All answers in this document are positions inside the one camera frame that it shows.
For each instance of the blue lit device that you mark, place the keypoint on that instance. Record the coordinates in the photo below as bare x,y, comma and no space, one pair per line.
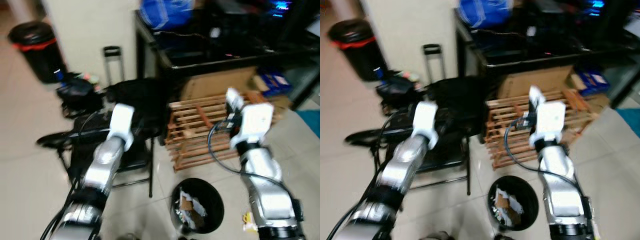
280,6
596,5

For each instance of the teal floor mat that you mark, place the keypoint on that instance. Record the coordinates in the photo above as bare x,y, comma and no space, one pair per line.
631,122
311,122

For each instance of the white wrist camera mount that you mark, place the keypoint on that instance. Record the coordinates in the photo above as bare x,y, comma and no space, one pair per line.
426,117
255,122
550,120
121,120

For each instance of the black backpack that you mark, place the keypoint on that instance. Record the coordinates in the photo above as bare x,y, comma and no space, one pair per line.
460,97
142,100

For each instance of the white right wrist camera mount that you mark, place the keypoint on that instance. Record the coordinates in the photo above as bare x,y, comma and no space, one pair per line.
550,120
255,122

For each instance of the round black rubbish bin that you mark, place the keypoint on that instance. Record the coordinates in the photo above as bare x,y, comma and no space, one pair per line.
529,197
212,200

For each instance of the brown cardboard scrap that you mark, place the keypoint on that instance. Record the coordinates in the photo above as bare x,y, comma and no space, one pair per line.
504,202
187,205

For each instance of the wooden slat crate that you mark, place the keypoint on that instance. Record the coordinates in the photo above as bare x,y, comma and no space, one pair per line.
190,135
507,132

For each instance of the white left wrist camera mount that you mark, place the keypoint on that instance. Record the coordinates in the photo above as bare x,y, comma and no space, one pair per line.
121,120
426,117

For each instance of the yellow wrapper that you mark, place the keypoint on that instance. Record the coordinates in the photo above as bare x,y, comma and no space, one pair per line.
247,218

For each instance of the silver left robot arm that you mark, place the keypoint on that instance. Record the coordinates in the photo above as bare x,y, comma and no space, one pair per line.
405,165
102,165

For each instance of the black folding chair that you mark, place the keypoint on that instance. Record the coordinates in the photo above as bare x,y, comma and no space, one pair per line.
135,157
450,155

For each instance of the black bag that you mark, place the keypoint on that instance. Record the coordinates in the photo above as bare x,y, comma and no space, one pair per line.
77,97
397,95

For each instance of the black desk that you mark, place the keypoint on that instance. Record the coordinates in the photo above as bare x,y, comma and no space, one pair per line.
200,55
520,52

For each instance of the blue printed box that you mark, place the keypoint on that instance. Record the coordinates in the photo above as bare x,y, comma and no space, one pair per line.
592,80
275,82

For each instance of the small white paper wad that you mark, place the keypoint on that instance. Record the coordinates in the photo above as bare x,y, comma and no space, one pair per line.
234,99
536,96

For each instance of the blue plastic bag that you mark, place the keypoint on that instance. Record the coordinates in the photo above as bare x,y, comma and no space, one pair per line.
165,15
482,12

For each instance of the black bin with red band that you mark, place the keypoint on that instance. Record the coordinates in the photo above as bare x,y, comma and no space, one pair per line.
360,60
37,62

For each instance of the brown cardboard box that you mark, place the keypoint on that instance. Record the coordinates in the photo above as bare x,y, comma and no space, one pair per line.
215,85
515,82

